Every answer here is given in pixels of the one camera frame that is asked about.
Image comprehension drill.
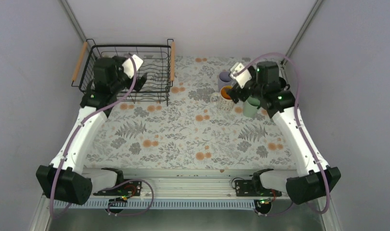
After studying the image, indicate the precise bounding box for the mint green tumbler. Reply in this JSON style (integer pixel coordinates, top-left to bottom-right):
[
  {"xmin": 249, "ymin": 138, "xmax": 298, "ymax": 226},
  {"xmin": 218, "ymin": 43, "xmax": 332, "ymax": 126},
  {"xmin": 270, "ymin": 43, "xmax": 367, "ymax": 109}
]
[{"xmin": 243, "ymin": 97, "xmax": 260, "ymax": 118}]

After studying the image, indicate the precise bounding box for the black cylindrical cup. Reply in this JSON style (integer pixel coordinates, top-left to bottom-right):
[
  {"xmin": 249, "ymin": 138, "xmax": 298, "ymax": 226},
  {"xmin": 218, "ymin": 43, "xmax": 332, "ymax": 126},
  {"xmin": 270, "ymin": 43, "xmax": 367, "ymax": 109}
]
[{"xmin": 279, "ymin": 77, "xmax": 290, "ymax": 91}]

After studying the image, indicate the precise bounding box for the lilac plastic cup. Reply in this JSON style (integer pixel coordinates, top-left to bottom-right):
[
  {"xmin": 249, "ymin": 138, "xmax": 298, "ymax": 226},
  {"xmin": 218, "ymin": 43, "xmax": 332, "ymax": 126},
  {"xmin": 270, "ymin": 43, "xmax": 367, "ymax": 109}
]
[{"xmin": 218, "ymin": 71, "xmax": 236, "ymax": 91}]

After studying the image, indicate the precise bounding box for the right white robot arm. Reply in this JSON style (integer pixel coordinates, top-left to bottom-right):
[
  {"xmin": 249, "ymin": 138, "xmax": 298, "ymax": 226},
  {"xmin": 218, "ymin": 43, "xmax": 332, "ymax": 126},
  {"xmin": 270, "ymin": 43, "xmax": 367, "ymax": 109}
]
[{"xmin": 227, "ymin": 61, "xmax": 341, "ymax": 205}]

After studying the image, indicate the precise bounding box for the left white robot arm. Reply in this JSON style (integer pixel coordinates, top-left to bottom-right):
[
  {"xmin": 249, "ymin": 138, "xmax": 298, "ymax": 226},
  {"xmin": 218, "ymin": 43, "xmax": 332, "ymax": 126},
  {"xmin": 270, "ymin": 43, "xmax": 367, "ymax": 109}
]
[{"xmin": 36, "ymin": 54, "xmax": 147, "ymax": 205}]

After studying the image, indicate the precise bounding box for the floral patterned table mat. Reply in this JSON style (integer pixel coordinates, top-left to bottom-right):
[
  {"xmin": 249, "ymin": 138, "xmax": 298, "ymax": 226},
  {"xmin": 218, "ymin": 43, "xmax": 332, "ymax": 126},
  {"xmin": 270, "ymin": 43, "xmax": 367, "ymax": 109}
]
[{"xmin": 84, "ymin": 56, "xmax": 295, "ymax": 170}]

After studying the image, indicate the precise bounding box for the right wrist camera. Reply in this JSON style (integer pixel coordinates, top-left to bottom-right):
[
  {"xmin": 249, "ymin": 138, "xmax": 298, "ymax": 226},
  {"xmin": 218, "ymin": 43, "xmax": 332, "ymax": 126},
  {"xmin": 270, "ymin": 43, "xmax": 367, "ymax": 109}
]
[{"xmin": 229, "ymin": 62, "xmax": 252, "ymax": 89}]

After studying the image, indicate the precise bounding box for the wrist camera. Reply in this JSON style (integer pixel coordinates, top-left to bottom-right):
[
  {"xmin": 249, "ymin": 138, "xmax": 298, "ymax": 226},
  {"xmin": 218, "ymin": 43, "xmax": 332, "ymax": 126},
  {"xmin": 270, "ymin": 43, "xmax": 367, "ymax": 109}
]
[
  {"xmin": 122, "ymin": 54, "xmax": 143, "ymax": 79},
  {"xmin": 229, "ymin": 62, "xmax": 252, "ymax": 89}
]

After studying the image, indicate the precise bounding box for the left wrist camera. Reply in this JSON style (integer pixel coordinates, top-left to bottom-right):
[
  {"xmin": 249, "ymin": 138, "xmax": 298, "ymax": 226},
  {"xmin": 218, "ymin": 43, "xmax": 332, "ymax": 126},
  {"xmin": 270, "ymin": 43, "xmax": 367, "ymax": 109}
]
[{"xmin": 122, "ymin": 54, "xmax": 143, "ymax": 79}]

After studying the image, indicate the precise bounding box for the black wire dish rack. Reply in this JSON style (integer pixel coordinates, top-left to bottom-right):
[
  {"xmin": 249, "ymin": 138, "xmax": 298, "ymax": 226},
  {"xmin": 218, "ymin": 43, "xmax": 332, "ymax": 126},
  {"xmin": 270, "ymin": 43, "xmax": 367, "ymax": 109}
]
[{"xmin": 71, "ymin": 38, "xmax": 175, "ymax": 103}]

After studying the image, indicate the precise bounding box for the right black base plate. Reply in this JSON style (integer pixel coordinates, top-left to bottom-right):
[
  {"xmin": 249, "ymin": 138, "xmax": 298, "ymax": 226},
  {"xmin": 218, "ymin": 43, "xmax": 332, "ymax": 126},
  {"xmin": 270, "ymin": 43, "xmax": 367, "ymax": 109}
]
[{"xmin": 232, "ymin": 178, "xmax": 282, "ymax": 197}]

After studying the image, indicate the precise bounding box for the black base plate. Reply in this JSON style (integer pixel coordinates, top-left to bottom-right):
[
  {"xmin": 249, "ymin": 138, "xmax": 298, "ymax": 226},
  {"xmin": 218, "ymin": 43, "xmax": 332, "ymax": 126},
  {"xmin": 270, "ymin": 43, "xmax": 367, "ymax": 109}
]
[
  {"xmin": 93, "ymin": 181, "xmax": 142, "ymax": 197},
  {"xmin": 232, "ymin": 178, "xmax": 282, "ymax": 197}
]

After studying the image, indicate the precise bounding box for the aluminium mounting rail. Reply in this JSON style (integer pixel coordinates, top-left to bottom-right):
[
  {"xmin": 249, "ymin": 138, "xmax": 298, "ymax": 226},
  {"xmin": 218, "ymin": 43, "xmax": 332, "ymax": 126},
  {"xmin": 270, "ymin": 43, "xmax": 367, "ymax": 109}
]
[{"xmin": 109, "ymin": 168, "xmax": 257, "ymax": 199}]

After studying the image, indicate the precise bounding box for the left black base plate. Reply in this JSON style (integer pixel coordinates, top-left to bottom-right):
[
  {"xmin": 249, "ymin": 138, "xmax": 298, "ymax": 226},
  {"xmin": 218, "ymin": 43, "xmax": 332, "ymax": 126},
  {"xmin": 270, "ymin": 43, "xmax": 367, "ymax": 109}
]
[{"xmin": 93, "ymin": 181, "xmax": 142, "ymax": 197}]

